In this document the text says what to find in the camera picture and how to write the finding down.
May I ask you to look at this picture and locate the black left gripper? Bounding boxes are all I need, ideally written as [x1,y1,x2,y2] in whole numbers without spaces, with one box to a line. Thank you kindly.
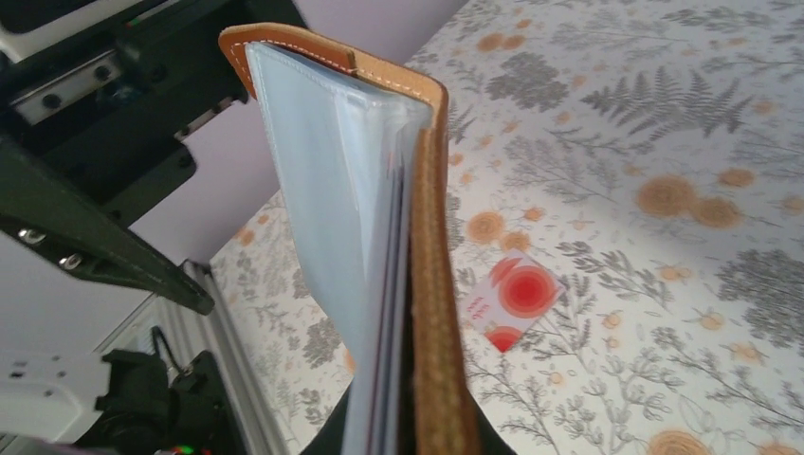
[1,1,305,315]

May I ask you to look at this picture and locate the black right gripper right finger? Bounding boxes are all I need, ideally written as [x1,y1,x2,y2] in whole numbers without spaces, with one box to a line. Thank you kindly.
[474,405,516,455]

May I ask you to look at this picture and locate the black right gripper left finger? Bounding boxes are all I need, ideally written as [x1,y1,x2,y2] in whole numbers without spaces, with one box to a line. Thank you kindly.
[301,391,350,455]

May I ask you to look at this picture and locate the brown leather card holder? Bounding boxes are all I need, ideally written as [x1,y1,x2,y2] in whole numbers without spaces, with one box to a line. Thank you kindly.
[219,23,482,454]

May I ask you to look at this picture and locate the aluminium mounting rail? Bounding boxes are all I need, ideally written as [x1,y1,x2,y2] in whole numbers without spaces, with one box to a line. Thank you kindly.
[80,262,289,454]

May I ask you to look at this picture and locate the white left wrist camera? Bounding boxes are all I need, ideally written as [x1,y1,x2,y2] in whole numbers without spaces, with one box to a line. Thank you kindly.
[1,1,148,63]

